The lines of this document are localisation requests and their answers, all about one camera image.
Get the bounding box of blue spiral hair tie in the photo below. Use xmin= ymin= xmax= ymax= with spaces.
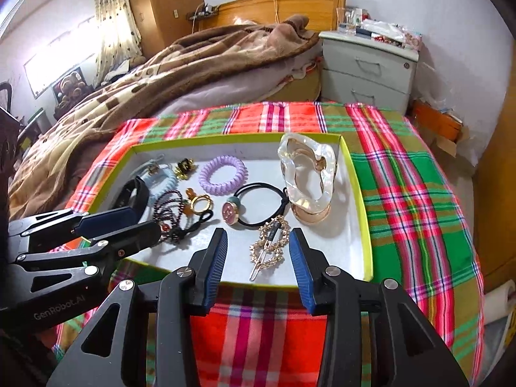
xmin=138 ymin=164 xmax=179 ymax=206

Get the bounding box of teddy bear picture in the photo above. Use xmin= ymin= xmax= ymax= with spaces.
xmin=52 ymin=66 xmax=92 ymax=108

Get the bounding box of grey bedside cabinet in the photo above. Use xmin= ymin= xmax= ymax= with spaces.
xmin=319 ymin=31 xmax=419 ymax=114

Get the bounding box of red green plaid cloth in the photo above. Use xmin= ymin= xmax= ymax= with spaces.
xmin=65 ymin=102 xmax=484 ymax=386

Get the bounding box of small black gold clip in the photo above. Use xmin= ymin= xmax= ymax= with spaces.
xmin=173 ymin=158 xmax=197 ymax=180

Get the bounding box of paper towel roll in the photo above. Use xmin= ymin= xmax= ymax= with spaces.
xmin=484 ymin=280 xmax=515 ymax=325

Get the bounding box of wooden headboard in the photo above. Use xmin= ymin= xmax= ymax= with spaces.
xmin=194 ymin=0 xmax=346 ymax=32

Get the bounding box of drinking glass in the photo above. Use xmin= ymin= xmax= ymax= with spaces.
xmin=336 ymin=7 xmax=357 ymax=35

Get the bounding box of clear gold hair claw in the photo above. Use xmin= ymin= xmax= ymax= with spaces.
xmin=277 ymin=133 xmax=337 ymax=225

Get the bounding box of black hair tie with charm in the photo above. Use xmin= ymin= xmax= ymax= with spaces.
xmin=220 ymin=182 xmax=292 ymax=228

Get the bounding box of dark bead bracelet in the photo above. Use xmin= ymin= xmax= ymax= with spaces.
xmin=152 ymin=189 xmax=214 ymax=246

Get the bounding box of black wristband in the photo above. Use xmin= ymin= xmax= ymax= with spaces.
xmin=109 ymin=176 xmax=150 ymax=222

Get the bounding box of wooden door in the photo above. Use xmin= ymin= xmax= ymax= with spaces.
xmin=471 ymin=44 xmax=516 ymax=293

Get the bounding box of orange box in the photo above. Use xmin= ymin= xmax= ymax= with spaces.
xmin=411 ymin=100 xmax=463 ymax=143

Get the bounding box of purple spiral hair tie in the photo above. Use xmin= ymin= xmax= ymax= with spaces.
xmin=197 ymin=154 xmax=249 ymax=197

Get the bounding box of green-edged white tray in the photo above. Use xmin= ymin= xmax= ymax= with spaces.
xmin=87 ymin=133 xmax=372 ymax=288

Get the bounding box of tall wooden wardrobe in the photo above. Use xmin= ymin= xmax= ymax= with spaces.
xmin=129 ymin=0 xmax=204 ymax=59

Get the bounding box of patterned window curtain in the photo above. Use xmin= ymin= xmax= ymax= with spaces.
xmin=94 ymin=0 xmax=143 ymax=86

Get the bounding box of brown patterned blanket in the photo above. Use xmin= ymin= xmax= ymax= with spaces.
xmin=8 ymin=14 xmax=318 ymax=219

